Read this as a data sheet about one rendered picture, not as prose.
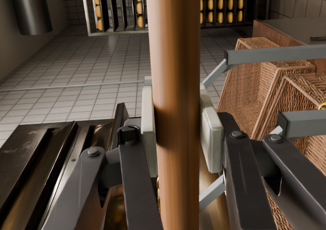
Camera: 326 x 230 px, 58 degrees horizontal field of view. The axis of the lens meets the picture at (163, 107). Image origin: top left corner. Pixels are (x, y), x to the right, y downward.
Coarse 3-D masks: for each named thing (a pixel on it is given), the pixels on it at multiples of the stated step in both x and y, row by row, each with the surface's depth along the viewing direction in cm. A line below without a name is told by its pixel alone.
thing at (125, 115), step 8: (120, 104) 175; (120, 112) 166; (120, 120) 157; (112, 192) 111; (120, 192) 121; (112, 200) 108; (120, 200) 118; (112, 208) 106; (120, 208) 116; (104, 216) 98; (112, 216) 104; (120, 216) 113; (104, 224) 95; (112, 224) 102; (120, 224) 111
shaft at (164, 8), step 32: (160, 0) 15; (192, 0) 15; (160, 32) 16; (192, 32) 16; (160, 64) 17; (192, 64) 17; (160, 96) 18; (192, 96) 18; (160, 128) 19; (192, 128) 19; (160, 160) 20; (192, 160) 20; (160, 192) 22; (192, 192) 21; (192, 224) 22
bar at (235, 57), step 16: (272, 48) 104; (288, 48) 103; (304, 48) 102; (320, 48) 102; (224, 64) 104; (240, 64) 105; (208, 80) 106; (288, 112) 62; (304, 112) 61; (320, 112) 61; (288, 128) 59; (304, 128) 59; (320, 128) 59; (208, 192) 67
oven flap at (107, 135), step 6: (102, 126) 183; (108, 126) 180; (90, 132) 183; (96, 132) 179; (102, 132) 176; (108, 132) 172; (90, 138) 175; (96, 138) 172; (102, 138) 169; (108, 138) 166; (90, 144) 169; (96, 144) 166; (102, 144) 163; (108, 144) 160
